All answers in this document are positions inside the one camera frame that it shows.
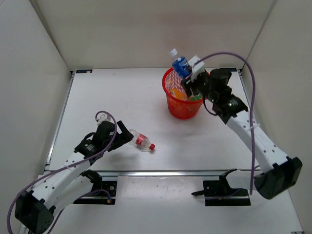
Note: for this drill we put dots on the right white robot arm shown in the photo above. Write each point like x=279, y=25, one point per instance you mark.
x=279, y=171

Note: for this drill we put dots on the left black table sticker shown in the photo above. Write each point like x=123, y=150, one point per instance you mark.
x=84, y=71

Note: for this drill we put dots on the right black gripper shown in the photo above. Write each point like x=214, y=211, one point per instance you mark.
x=189, y=86

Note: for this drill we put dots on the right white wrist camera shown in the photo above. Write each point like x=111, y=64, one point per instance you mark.
x=197, y=68

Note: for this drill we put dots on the green plastic bottle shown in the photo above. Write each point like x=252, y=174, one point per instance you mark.
x=195, y=98

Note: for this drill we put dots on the left aluminium table rail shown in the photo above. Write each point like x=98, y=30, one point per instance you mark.
x=56, y=132

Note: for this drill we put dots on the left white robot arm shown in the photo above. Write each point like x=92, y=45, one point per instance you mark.
x=36, y=209

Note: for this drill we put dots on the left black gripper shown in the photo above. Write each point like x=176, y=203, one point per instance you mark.
x=123, y=137

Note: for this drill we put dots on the clear bottle blue label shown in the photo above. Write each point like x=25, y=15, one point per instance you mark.
x=180, y=64

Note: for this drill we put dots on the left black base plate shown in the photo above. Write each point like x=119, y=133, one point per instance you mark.
x=103, y=193

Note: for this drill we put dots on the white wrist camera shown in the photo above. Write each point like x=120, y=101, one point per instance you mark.
x=197, y=68
x=102, y=117

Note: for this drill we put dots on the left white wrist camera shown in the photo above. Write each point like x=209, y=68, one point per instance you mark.
x=102, y=117

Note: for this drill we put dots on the front aluminium table rail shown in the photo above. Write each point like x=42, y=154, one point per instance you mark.
x=161, y=173

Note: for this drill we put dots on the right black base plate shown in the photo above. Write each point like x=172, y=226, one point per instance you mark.
x=217, y=193

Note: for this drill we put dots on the red mesh plastic bin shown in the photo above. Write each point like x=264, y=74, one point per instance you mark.
x=178, y=108

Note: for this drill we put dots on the black table sticker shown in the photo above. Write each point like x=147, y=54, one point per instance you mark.
x=84, y=71
x=230, y=69

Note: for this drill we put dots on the right black table sticker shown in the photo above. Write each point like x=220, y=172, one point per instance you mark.
x=230, y=69

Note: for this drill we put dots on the orange labelled plastic bottle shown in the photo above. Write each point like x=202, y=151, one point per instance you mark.
x=178, y=94

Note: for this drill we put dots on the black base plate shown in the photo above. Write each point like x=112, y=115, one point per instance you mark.
x=103, y=193
x=217, y=193

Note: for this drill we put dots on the clear bottle red label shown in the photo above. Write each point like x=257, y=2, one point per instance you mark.
x=141, y=140

